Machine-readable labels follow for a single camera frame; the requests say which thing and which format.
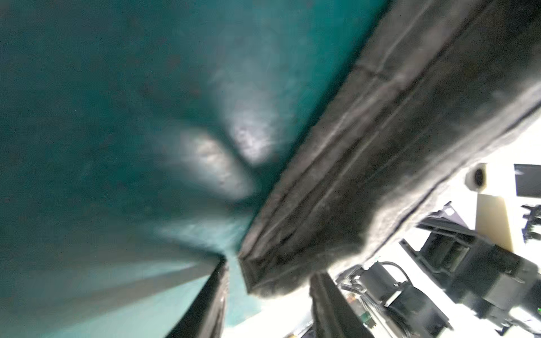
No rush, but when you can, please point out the dark grey striped shirt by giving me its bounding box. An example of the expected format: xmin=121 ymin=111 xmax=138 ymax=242
xmin=238 ymin=1 xmax=540 ymax=298

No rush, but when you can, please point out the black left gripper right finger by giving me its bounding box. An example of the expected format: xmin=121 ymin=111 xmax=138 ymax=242
xmin=309 ymin=273 xmax=373 ymax=337

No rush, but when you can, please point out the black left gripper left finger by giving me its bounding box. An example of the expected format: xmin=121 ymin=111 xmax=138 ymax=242
xmin=166 ymin=259 xmax=230 ymax=338

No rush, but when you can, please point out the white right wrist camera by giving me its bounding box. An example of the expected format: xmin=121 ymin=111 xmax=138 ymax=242
xmin=465 ymin=163 xmax=540 ymax=256

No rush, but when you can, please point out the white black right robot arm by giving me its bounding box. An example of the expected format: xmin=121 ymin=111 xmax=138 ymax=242
xmin=340 ymin=218 xmax=540 ymax=337

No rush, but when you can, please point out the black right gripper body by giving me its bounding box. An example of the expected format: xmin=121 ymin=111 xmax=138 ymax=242
xmin=445 ymin=245 xmax=540 ymax=334

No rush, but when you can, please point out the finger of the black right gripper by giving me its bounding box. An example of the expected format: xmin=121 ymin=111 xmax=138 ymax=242
xmin=400 ymin=238 xmax=454 ymax=290
xmin=417 ymin=218 xmax=486 ymax=243

